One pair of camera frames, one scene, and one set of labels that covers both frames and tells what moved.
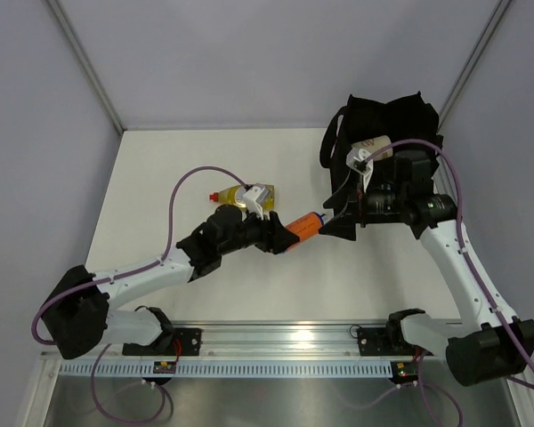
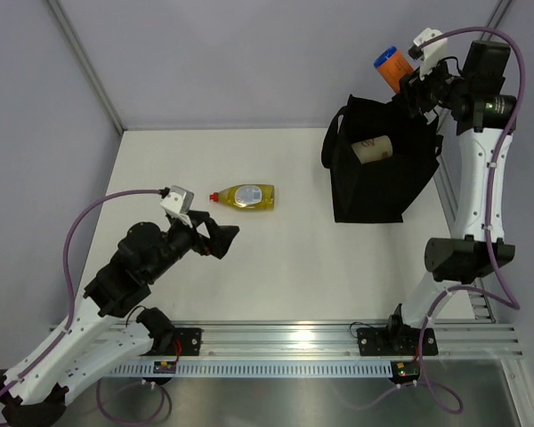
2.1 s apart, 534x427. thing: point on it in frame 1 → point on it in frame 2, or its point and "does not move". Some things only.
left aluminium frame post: (85, 62) does not move
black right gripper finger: (345, 201) → (410, 84)
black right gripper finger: (342, 226) → (407, 100)
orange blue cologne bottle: (307, 225) → (392, 64)
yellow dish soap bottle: (234, 197) does not move
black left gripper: (274, 237) → (220, 236)
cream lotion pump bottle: (374, 144) does not move
